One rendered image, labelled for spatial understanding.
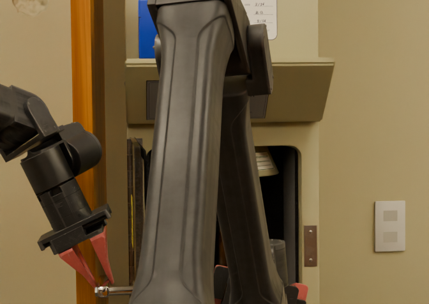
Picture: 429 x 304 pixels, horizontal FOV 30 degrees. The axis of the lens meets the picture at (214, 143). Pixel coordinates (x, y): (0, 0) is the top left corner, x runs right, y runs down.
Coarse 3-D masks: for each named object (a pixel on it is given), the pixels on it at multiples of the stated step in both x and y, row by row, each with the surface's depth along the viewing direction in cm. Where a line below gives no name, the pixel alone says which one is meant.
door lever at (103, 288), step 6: (102, 276) 111; (102, 282) 106; (108, 282) 107; (96, 288) 104; (102, 288) 103; (108, 288) 104; (114, 288) 104; (120, 288) 104; (126, 288) 104; (132, 288) 104; (96, 294) 104; (102, 294) 103; (108, 294) 104; (114, 294) 104; (120, 294) 104; (126, 294) 104
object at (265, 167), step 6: (258, 150) 138; (264, 150) 139; (258, 156) 137; (264, 156) 138; (270, 156) 141; (258, 162) 137; (264, 162) 138; (270, 162) 139; (258, 168) 136; (264, 168) 137; (270, 168) 138; (276, 168) 142; (264, 174) 137; (270, 174) 138
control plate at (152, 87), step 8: (152, 80) 122; (152, 88) 123; (152, 96) 124; (256, 96) 126; (264, 96) 126; (152, 104) 125; (256, 104) 127; (264, 104) 127; (152, 112) 127; (256, 112) 129; (264, 112) 129
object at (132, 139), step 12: (132, 144) 109; (132, 156) 110; (132, 168) 112; (132, 180) 113; (132, 192) 114; (132, 204) 116; (132, 216) 117; (132, 252) 122; (132, 264) 124; (132, 276) 125
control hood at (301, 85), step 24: (144, 72) 120; (288, 72) 123; (312, 72) 123; (144, 96) 124; (288, 96) 127; (312, 96) 127; (144, 120) 128; (264, 120) 130; (288, 120) 131; (312, 120) 131
